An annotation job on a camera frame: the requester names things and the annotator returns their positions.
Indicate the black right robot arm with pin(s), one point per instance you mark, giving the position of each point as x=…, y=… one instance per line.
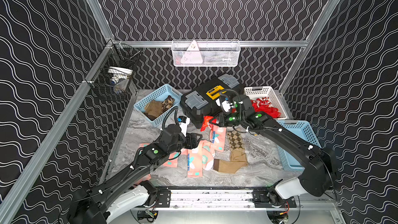
x=319, y=174

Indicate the red santa sock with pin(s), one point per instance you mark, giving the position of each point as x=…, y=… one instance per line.
x=206, y=123

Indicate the clear wall-mounted basket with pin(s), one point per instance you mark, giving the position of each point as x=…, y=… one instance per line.
x=205, y=53

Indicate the pink sock left edge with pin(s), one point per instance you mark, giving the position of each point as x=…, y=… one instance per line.
x=147, y=177

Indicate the black wire wall basket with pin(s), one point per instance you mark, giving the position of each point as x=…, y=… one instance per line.
x=114, y=81

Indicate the brown sock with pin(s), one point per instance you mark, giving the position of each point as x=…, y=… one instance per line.
x=153, y=110

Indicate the white perforated plastic basket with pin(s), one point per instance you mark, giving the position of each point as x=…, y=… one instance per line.
x=266, y=93

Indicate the pink dotted sock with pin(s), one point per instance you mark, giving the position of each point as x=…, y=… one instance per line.
x=198, y=159

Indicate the pink patterned sock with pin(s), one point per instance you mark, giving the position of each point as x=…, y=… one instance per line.
x=218, y=138

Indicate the tan plain sock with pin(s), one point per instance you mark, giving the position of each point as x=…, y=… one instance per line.
x=237, y=158

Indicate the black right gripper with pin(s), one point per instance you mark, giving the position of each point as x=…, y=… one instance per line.
x=221, y=122

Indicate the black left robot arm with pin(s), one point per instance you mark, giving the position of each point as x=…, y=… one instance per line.
x=104, y=203

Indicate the left light blue basket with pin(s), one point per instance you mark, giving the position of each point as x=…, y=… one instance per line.
x=160, y=95

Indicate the black toolbox yellow handle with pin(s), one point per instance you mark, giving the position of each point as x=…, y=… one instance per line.
x=202, y=100

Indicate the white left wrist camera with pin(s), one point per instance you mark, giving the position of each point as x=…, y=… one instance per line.
x=183, y=122

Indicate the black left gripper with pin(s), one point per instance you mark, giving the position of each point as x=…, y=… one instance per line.
x=189, y=140

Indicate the red white striped sock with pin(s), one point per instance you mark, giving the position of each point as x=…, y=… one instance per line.
x=263, y=104

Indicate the tan argyle sock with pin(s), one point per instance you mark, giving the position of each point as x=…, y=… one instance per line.
x=167, y=104

